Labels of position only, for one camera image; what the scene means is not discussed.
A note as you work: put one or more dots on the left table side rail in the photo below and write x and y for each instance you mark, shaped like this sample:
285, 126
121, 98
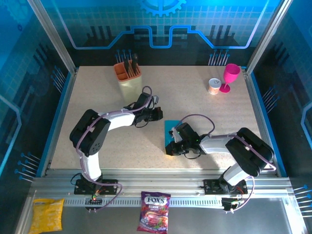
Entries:
64, 97

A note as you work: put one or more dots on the aluminium frame post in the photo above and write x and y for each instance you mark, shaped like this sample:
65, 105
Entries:
54, 36
267, 36

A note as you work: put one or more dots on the cream knife block orange top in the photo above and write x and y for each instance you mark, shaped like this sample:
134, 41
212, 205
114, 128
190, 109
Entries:
128, 83

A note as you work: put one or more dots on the left aluminium frame post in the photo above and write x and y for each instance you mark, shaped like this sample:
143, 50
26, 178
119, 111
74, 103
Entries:
54, 36

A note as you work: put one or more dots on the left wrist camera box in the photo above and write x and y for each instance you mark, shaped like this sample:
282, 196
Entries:
156, 100

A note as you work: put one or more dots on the yellow snack bag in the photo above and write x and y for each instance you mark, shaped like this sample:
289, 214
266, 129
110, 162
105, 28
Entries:
47, 215

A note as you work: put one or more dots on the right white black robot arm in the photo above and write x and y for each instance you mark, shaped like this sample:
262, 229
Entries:
248, 151

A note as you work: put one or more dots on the left small circuit board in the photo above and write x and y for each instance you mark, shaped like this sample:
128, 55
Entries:
93, 200

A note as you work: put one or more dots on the pink plastic goblet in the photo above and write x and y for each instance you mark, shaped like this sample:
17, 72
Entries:
231, 73

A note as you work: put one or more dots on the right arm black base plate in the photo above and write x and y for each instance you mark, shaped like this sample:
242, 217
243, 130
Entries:
210, 186

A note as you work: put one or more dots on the aluminium front frame rail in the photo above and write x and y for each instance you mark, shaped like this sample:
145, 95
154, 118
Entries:
158, 182

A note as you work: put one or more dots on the right small circuit board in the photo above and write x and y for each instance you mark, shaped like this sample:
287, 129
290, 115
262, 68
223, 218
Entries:
229, 203

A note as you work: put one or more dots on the blue cloth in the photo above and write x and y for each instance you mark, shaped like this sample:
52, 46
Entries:
168, 131

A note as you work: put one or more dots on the small circuit board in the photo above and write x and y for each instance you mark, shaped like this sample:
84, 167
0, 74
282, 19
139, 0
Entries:
229, 203
93, 200

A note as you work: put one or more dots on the right table side rail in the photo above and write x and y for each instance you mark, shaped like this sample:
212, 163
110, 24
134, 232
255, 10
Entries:
257, 102

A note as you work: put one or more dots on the table side rail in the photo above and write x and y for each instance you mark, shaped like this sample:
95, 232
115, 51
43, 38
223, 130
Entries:
64, 97
257, 102

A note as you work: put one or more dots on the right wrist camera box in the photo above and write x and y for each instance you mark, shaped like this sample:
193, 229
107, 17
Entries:
175, 136

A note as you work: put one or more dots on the purple candy bag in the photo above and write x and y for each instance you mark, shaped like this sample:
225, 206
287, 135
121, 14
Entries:
153, 212

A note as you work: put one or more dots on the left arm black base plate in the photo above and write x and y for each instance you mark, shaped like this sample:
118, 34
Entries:
80, 189

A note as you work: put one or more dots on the orange drink can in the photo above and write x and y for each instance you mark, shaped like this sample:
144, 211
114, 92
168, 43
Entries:
214, 87

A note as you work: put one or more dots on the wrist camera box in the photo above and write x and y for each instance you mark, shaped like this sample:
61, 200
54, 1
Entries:
156, 100
175, 136

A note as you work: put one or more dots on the right aluminium frame post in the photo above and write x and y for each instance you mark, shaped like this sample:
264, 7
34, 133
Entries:
267, 36

